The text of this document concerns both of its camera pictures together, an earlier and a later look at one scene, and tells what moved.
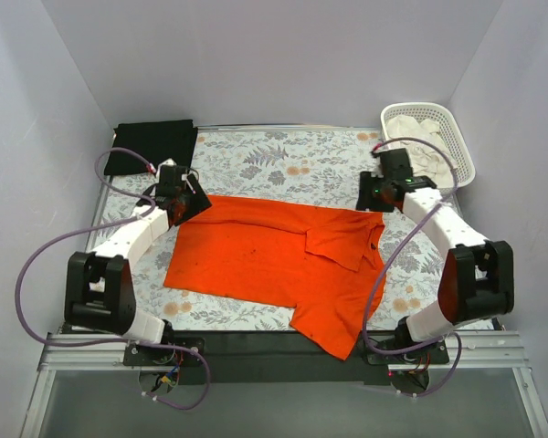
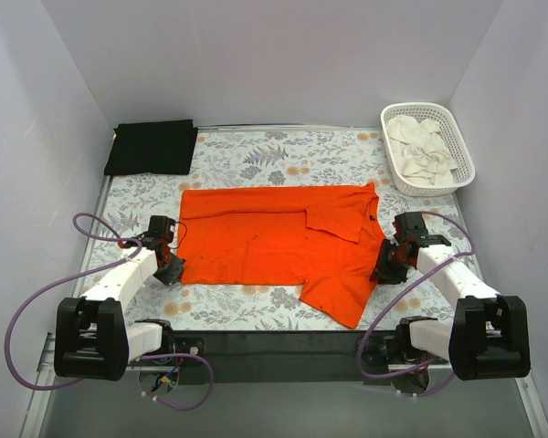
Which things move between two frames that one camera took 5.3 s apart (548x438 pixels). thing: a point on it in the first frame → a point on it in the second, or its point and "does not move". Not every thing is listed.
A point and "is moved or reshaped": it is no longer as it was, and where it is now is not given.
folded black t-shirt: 153,141 does not move
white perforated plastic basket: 450,132 does not move
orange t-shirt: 326,266 is moved or reshaped
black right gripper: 368,197 → 384,263
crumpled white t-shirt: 426,160 does not move
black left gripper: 192,201 → 172,270
